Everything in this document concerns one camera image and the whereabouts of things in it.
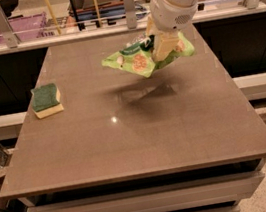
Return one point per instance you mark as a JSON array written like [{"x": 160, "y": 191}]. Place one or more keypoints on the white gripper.
[{"x": 170, "y": 13}]

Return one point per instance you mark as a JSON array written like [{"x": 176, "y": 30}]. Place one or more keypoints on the green rice chip bag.
[{"x": 137, "y": 58}]

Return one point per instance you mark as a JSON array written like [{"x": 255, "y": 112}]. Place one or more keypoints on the green and yellow sponge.
[{"x": 46, "y": 100}]

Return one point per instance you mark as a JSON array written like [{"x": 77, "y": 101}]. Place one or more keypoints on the black pole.
[{"x": 81, "y": 26}]

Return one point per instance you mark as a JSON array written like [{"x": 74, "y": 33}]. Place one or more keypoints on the yellow pole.
[{"x": 48, "y": 4}]

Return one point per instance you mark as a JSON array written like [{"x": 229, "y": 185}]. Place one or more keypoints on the purple plastic crate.
[{"x": 29, "y": 27}]

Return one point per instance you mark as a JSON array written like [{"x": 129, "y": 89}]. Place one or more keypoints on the upper grey drawer front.
[{"x": 166, "y": 198}]

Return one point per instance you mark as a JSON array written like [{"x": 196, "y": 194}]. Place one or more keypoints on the centre metal rail post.
[{"x": 130, "y": 14}]

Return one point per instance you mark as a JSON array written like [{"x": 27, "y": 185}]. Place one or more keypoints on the metal rail post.
[
  {"x": 7, "y": 32},
  {"x": 251, "y": 4},
  {"x": 130, "y": 14}
]

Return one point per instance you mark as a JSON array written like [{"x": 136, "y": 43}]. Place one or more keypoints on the right metal rail post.
[{"x": 251, "y": 4}]

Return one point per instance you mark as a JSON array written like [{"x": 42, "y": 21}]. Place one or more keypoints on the left metal rail post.
[{"x": 7, "y": 32}]

